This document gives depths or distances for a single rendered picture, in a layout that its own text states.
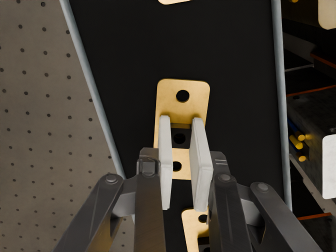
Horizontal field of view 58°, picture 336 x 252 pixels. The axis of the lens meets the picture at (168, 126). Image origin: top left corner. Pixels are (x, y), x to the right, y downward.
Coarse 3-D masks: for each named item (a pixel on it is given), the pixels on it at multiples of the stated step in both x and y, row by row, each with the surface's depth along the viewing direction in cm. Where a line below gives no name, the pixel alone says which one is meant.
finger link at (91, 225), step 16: (112, 176) 15; (96, 192) 14; (112, 192) 14; (80, 208) 13; (96, 208) 13; (112, 208) 14; (80, 224) 12; (96, 224) 12; (112, 224) 15; (64, 240) 11; (80, 240) 11; (96, 240) 12; (112, 240) 14
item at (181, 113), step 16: (160, 80) 22; (176, 80) 22; (192, 80) 22; (160, 96) 22; (192, 96) 22; (208, 96) 22; (160, 112) 23; (176, 112) 23; (192, 112) 23; (176, 128) 22; (176, 144) 23; (176, 160) 24; (176, 176) 25
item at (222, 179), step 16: (224, 176) 16; (224, 192) 15; (208, 208) 17; (224, 208) 14; (240, 208) 14; (208, 224) 16; (224, 224) 13; (240, 224) 13; (224, 240) 12; (240, 240) 12
